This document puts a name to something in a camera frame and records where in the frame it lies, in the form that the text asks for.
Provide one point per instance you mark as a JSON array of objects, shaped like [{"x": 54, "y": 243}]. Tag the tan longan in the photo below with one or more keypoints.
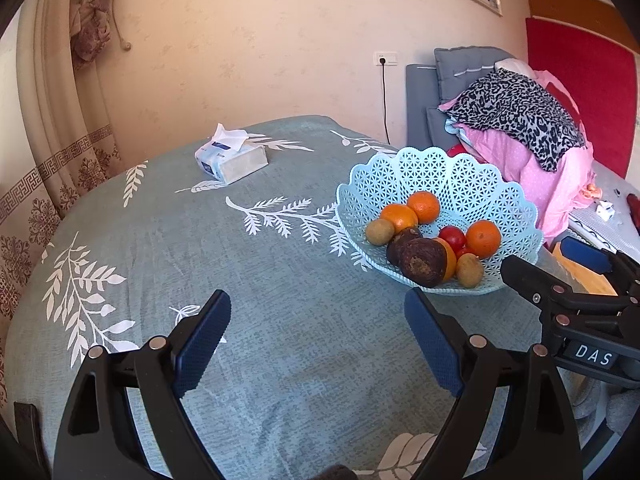
[
  {"x": 470, "y": 270},
  {"x": 379, "y": 232}
]

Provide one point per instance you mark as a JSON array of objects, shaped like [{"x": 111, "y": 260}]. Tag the grey cushion left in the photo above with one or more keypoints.
[{"x": 424, "y": 119}]

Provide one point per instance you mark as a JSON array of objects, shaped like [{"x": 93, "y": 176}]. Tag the light blue lattice basket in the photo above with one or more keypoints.
[{"x": 467, "y": 191}]

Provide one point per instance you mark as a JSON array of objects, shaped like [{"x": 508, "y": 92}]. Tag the red tomato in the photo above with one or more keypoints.
[
  {"x": 454, "y": 236},
  {"x": 463, "y": 251}
]

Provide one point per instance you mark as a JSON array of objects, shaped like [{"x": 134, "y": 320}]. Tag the white wall socket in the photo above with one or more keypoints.
[{"x": 385, "y": 58}]

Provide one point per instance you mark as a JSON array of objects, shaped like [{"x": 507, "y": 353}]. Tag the leopard print garment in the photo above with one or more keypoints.
[{"x": 522, "y": 109}]

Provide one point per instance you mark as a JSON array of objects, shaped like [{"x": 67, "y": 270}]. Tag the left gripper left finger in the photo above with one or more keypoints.
[{"x": 98, "y": 439}]

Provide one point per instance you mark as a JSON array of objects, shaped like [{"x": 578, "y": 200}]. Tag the pink cloth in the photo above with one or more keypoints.
[{"x": 555, "y": 194}]

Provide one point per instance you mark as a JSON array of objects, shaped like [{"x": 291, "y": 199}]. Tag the patterned beige curtain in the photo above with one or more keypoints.
[{"x": 57, "y": 141}]

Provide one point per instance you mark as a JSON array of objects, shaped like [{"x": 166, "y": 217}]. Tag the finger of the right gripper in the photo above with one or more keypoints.
[
  {"x": 552, "y": 296},
  {"x": 620, "y": 270}
]

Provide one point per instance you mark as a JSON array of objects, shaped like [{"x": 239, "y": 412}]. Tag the dark wrinkled fruit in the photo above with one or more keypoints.
[
  {"x": 423, "y": 261},
  {"x": 396, "y": 245}
]

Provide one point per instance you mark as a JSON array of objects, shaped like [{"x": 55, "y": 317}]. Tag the tissue box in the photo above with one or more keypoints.
[{"x": 229, "y": 155}]

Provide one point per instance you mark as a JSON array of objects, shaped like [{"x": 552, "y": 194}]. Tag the large orange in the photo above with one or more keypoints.
[{"x": 451, "y": 260}]

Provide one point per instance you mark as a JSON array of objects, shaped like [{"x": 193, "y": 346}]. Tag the grey leaf bedspread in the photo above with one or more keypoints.
[{"x": 318, "y": 365}]

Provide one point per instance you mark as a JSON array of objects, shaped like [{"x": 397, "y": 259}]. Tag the red headboard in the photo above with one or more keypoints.
[{"x": 601, "y": 77}]

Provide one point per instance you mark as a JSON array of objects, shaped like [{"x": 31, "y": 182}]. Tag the small oval orange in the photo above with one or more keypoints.
[{"x": 400, "y": 216}]

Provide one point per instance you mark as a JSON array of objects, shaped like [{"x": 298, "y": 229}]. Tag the mandarin orange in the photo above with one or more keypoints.
[
  {"x": 425, "y": 205},
  {"x": 483, "y": 238}
]

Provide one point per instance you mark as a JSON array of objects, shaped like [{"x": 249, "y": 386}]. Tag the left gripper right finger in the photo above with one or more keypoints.
[{"x": 537, "y": 437}]

